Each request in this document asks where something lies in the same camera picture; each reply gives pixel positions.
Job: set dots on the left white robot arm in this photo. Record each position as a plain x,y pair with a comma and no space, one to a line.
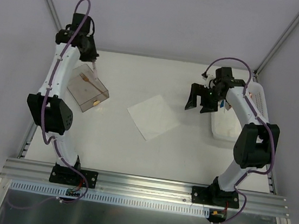
47,107

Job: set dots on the right aluminium frame post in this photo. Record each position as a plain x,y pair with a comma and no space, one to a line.
278,44

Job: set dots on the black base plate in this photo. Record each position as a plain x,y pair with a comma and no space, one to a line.
203,195
63,175

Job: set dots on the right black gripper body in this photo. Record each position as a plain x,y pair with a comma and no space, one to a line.
204,94

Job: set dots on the gold fork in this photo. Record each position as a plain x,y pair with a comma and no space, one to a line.
86,79

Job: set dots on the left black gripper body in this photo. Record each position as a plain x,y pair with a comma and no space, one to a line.
90,54

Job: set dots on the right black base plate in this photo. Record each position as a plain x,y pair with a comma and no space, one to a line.
203,195

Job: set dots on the white paper napkin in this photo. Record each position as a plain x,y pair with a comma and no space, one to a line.
153,117

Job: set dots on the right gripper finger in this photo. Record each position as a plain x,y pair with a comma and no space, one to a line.
208,105
196,90

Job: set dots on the white plastic basket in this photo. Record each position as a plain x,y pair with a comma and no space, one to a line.
224,123

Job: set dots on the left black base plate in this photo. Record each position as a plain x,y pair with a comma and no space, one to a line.
63,175

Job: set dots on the transparent brown plastic tray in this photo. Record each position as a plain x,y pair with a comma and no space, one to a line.
85,95

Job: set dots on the pink handled knife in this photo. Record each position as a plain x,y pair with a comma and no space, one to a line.
95,71

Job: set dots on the white slotted cable duct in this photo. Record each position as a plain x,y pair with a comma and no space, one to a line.
119,200

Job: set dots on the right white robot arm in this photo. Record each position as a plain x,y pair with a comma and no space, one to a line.
256,145

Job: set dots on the aluminium front rail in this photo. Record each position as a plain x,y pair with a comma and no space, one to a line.
143,187

